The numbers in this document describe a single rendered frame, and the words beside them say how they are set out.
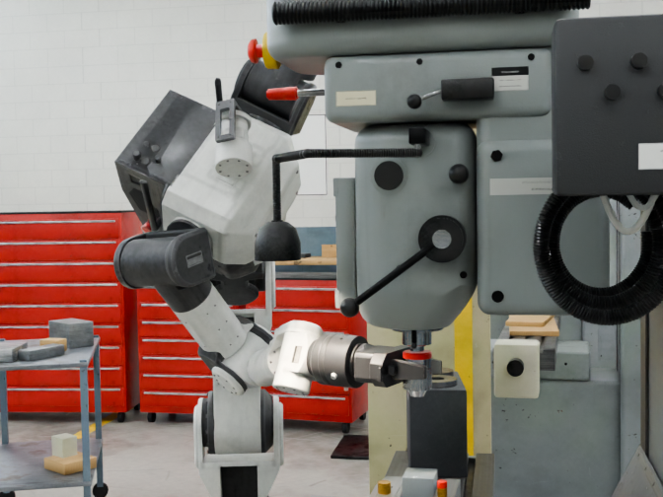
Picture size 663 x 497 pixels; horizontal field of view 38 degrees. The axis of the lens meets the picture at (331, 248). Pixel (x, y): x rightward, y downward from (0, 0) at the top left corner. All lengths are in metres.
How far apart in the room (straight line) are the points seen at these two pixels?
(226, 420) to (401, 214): 0.86
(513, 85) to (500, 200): 0.17
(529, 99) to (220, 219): 0.64
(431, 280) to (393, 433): 1.96
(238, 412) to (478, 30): 1.09
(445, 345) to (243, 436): 1.29
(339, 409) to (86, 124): 6.29
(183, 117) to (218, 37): 9.25
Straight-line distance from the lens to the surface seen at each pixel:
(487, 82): 1.40
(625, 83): 1.19
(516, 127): 1.44
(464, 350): 3.30
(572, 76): 1.18
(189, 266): 1.75
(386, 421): 3.38
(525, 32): 1.43
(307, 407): 6.30
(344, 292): 1.55
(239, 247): 1.83
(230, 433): 2.17
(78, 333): 4.73
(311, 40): 1.46
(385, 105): 1.44
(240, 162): 1.72
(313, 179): 10.75
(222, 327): 1.85
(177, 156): 1.86
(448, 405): 2.05
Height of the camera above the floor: 1.52
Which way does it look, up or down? 3 degrees down
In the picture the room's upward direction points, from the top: 1 degrees counter-clockwise
